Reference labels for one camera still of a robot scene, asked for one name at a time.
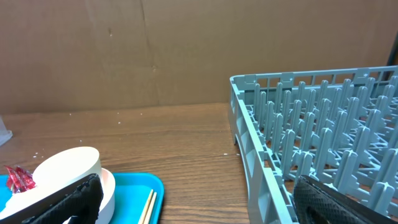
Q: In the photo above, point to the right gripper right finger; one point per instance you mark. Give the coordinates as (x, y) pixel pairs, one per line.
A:
(315, 203)

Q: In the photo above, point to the left wooden chopstick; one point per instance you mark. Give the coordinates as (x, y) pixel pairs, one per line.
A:
(146, 206)

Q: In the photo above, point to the white cup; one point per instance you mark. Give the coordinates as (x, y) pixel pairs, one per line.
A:
(55, 173)

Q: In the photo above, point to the grey dishwasher rack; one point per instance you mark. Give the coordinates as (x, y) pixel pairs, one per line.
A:
(336, 126)

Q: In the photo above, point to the right wooden chopstick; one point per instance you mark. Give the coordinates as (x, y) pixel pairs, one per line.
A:
(150, 209)

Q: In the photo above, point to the clear plastic bin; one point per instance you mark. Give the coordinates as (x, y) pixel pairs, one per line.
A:
(5, 134)

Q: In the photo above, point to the teal serving tray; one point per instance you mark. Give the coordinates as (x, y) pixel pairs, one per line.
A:
(132, 190)

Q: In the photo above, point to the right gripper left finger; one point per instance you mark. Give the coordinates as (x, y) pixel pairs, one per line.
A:
(77, 203)

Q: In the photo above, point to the red snack wrapper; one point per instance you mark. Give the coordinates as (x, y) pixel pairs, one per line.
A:
(19, 180)

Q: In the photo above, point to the wooden chopstick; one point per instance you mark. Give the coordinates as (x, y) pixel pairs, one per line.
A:
(146, 206)
(150, 209)

